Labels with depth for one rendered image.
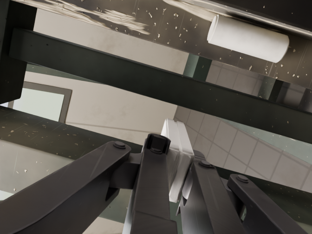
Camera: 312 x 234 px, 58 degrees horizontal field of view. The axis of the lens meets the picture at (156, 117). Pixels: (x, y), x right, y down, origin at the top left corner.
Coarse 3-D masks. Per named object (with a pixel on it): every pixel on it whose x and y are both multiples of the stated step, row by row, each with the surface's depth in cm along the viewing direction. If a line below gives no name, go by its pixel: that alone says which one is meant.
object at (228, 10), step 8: (184, 0) 30; (192, 0) 29; (200, 0) 28; (208, 0) 27; (208, 8) 30; (216, 8) 29; (224, 8) 28; (232, 8) 27; (240, 16) 30; (248, 16) 29; (256, 16) 28; (264, 24) 30; (272, 24) 29; (280, 24) 28; (288, 32) 31; (296, 32) 30; (304, 32) 29
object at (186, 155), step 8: (176, 128) 19; (184, 128) 20; (184, 136) 17; (184, 144) 16; (184, 152) 15; (192, 152) 15; (184, 160) 15; (192, 160) 15; (176, 168) 15; (184, 168) 15; (176, 176) 15; (184, 176) 15; (176, 184) 15; (176, 192) 15; (176, 200) 15
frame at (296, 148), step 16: (192, 64) 142; (208, 64) 142; (272, 80) 172; (272, 96) 174; (304, 96) 98; (240, 128) 111; (256, 128) 104; (272, 144) 98; (288, 144) 93; (304, 144) 88; (304, 160) 88
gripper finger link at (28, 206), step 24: (120, 144) 13; (72, 168) 10; (96, 168) 11; (24, 192) 8; (48, 192) 8; (72, 192) 9; (96, 192) 10; (0, 216) 7; (24, 216) 7; (48, 216) 7; (72, 216) 9; (96, 216) 12
